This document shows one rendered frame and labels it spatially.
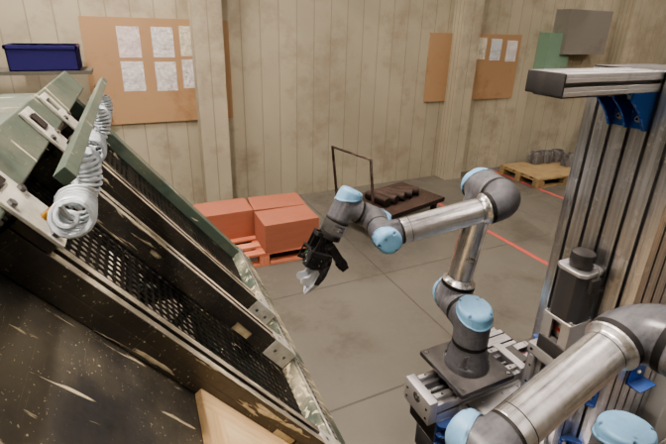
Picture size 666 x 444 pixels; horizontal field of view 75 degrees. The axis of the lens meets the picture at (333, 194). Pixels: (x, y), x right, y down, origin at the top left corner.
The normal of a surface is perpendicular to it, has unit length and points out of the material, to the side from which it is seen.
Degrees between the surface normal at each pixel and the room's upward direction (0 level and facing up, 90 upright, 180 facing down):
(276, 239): 90
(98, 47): 90
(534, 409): 29
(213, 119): 90
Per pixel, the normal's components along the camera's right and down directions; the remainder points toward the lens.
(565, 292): -0.91, 0.13
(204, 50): 0.43, 0.33
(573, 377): 0.03, -0.65
